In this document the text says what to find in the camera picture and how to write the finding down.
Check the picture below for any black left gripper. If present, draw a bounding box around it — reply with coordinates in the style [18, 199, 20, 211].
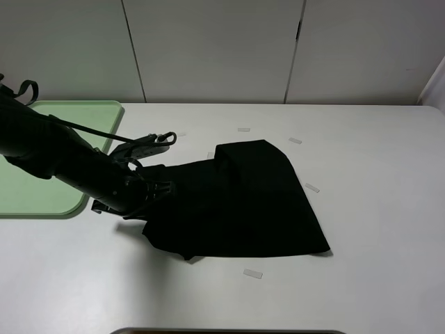
[91, 164, 176, 219]

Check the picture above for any black short sleeve shirt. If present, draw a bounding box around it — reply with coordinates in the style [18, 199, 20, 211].
[143, 140, 330, 260]

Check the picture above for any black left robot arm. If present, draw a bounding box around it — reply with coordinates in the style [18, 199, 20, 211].
[1, 94, 176, 218]

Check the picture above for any light green plastic tray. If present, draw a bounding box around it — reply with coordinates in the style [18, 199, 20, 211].
[1, 101, 124, 218]

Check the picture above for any clear tape marker front centre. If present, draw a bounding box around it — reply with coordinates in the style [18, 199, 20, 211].
[243, 269, 263, 279]

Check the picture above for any clear tape marker back right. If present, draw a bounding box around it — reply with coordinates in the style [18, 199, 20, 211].
[289, 138, 302, 145]

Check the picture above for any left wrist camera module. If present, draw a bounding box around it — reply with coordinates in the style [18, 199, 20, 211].
[109, 134, 170, 160]

